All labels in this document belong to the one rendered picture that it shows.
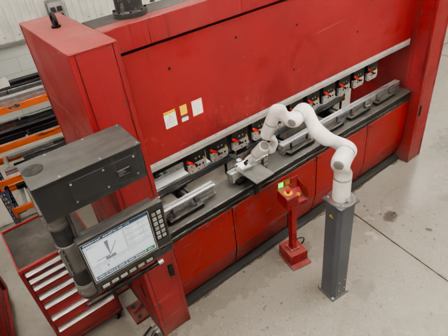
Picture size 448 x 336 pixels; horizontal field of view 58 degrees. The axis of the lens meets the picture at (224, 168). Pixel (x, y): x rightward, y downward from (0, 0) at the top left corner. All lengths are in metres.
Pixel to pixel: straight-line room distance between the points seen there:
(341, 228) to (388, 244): 1.15
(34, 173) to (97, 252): 0.48
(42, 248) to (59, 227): 1.01
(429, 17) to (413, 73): 0.57
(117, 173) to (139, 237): 0.40
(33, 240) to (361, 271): 2.63
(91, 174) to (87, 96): 0.44
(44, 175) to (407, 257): 3.10
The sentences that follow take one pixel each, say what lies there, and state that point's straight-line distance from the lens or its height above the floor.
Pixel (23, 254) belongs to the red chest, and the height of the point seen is 0.98.
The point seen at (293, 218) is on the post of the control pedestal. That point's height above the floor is 0.50.
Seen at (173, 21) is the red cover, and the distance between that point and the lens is 2.44.
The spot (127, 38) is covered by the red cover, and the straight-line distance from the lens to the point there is 2.32.
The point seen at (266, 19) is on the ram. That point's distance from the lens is 2.90.
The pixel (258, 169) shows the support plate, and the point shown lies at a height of 1.00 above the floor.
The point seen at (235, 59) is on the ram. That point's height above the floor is 1.88.
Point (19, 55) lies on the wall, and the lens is 6.68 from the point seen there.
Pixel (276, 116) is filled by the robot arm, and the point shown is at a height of 1.58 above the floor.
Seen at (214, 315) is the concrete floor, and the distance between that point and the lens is 3.49.
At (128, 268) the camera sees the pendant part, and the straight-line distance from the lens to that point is 2.20.
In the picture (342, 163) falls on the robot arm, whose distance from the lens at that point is 2.56.
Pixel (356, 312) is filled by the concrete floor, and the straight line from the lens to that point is 3.52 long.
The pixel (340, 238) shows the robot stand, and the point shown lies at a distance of 3.02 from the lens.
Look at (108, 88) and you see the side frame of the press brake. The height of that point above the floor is 2.09.
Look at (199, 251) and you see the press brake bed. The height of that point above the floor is 0.53.
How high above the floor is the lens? 2.89
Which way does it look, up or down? 36 degrees down
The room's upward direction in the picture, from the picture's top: 8 degrees counter-clockwise
